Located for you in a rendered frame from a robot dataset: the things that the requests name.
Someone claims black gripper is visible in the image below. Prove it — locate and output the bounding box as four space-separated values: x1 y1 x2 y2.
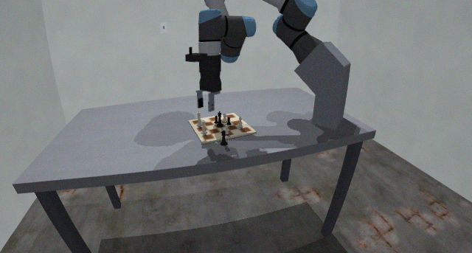
185 42 221 112

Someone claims brown and cream chessboard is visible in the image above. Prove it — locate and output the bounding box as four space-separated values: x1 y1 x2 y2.
188 113 257 144

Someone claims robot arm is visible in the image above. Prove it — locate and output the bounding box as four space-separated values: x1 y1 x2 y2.
198 0 322 64

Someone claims black chess piece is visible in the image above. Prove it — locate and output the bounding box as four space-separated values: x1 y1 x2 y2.
217 112 223 127
221 131 227 146

